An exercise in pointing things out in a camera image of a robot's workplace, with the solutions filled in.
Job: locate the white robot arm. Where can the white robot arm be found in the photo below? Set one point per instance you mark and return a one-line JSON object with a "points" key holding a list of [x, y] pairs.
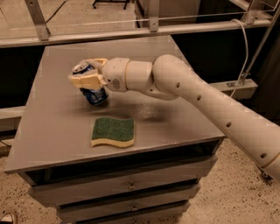
{"points": [[168, 78]]}

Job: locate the grey drawer cabinet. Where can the grey drawer cabinet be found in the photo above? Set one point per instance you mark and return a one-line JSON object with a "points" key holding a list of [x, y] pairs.
{"points": [[128, 160]]}

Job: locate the blue pepsi can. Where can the blue pepsi can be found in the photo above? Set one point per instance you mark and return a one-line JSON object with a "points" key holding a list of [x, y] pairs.
{"points": [[94, 97]]}

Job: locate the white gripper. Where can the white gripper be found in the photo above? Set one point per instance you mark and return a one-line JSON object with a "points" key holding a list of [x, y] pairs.
{"points": [[115, 73]]}

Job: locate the metal railing frame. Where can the metal railing frame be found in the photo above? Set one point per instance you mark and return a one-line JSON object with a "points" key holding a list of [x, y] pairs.
{"points": [[57, 22]]}

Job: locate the shoe tip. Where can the shoe tip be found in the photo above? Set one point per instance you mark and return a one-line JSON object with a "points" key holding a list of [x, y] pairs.
{"points": [[9, 218]]}

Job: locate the green yellow sponge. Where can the green yellow sponge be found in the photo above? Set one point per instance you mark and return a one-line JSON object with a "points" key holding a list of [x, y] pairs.
{"points": [[115, 132]]}

